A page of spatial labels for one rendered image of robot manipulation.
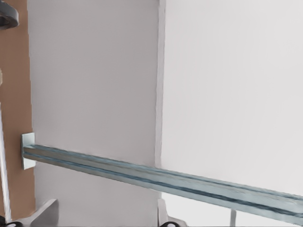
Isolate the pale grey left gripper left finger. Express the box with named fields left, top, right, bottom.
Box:
left=30, top=198, right=59, bottom=227

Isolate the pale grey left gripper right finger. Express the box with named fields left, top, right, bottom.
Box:
left=157, top=198, right=188, bottom=227

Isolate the thin white rack rod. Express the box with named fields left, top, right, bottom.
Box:
left=0, top=101, right=12, bottom=222

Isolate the dark grey shoe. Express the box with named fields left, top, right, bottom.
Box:
left=0, top=0, right=20, bottom=30

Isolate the silver frame post with foot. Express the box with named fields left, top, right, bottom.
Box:
left=21, top=132, right=303, bottom=226

